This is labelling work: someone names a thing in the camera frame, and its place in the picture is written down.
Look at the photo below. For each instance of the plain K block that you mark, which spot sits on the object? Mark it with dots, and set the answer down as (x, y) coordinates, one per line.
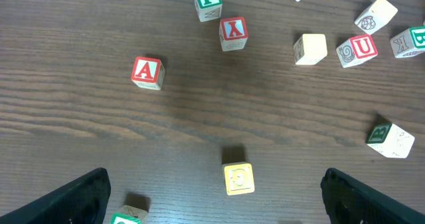
(390, 140)

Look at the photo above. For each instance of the red A block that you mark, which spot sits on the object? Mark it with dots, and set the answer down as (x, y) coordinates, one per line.
(148, 73)

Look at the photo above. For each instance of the yellow block top centre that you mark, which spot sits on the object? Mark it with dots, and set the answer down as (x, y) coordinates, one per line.
(376, 16)

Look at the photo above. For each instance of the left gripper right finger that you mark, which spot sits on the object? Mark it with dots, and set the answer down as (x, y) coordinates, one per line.
(347, 200)

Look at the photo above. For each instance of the red U block upper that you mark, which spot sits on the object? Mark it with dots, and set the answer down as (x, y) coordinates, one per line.
(356, 50)

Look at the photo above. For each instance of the green F block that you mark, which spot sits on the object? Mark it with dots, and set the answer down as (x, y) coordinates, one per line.
(208, 10)

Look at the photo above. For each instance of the yellow block centre left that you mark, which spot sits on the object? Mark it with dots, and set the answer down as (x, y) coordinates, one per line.
(309, 49)

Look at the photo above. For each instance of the yellow block near left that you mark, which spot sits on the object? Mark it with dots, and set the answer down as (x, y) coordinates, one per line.
(238, 178)

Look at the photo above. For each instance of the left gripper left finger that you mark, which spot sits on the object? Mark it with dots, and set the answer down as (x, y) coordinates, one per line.
(83, 200)

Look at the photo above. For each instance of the green B block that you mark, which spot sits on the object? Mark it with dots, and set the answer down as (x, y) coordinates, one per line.
(408, 43)

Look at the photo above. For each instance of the green J block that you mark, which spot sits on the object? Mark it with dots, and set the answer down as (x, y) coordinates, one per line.
(129, 215)

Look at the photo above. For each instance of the yellow block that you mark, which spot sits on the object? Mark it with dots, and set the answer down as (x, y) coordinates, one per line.
(309, 49)
(376, 16)
(238, 178)

